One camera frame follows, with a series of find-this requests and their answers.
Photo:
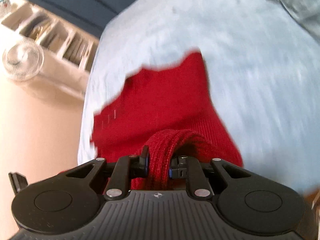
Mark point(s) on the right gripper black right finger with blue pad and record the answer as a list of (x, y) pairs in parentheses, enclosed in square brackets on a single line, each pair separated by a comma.
[(195, 174)]

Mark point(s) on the white standing fan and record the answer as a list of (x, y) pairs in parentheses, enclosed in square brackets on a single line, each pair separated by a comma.
[(29, 66)]

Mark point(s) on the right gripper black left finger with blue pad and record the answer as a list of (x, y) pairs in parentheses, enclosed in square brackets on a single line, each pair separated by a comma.
[(121, 173)]

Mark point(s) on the white storage shelf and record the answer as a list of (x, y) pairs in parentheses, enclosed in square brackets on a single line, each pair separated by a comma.
[(22, 19)]

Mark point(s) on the light blue bed sheet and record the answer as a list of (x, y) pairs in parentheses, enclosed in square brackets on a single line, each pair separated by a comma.
[(263, 73)]

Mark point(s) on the red knit sweater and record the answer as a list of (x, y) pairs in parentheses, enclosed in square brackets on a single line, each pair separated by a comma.
[(171, 112)]

